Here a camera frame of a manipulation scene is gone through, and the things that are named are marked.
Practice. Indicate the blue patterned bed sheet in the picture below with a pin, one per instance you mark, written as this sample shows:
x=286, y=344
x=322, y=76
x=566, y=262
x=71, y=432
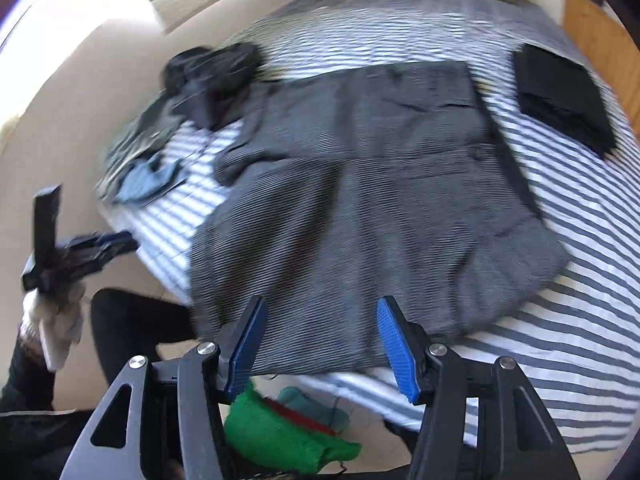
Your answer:
x=400, y=15

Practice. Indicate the teal cloth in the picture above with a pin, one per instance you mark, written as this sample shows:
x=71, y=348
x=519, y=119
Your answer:
x=325, y=410

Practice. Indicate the black folded clothes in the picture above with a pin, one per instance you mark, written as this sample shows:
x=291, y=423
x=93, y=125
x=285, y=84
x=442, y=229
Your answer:
x=565, y=100

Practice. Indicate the person's left forearm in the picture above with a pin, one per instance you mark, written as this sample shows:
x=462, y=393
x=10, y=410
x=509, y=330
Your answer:
x=25, y=375

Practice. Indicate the person's left hand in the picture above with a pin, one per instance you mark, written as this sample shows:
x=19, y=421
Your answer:
x=57, y=320

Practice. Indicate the green cloth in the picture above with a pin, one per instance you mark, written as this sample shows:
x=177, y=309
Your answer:
x=280, y=435

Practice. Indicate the wooden slatted bed rail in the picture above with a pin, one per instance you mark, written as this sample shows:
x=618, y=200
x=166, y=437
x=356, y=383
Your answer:
x=605, y=45

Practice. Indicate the red cloth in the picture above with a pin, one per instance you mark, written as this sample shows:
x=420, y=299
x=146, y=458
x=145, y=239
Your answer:
x=300, y=417

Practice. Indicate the person's leg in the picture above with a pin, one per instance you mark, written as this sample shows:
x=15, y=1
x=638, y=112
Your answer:
x=140, y=330

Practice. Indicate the olive green garment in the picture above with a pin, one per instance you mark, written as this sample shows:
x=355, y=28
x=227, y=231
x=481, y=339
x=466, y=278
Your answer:
x=140, y=145

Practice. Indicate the grey pants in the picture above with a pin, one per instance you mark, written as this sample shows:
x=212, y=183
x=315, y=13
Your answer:
x=375, y=210

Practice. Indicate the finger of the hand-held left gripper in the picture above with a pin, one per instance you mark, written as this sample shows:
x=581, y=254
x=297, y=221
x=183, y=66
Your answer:
x=115, y=238
x=120, y=252

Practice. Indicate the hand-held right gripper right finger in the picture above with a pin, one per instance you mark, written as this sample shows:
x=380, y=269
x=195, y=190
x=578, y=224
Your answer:
x=397, y=350

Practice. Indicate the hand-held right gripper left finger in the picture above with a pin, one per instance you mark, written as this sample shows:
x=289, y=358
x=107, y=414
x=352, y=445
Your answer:
x=245, y=355

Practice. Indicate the blue white striped quilt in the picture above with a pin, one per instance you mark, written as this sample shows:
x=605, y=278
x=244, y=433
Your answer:
x=575, y=310

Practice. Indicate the light blue denim garment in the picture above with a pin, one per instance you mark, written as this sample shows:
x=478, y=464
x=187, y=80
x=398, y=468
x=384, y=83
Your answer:
x=145, y=180

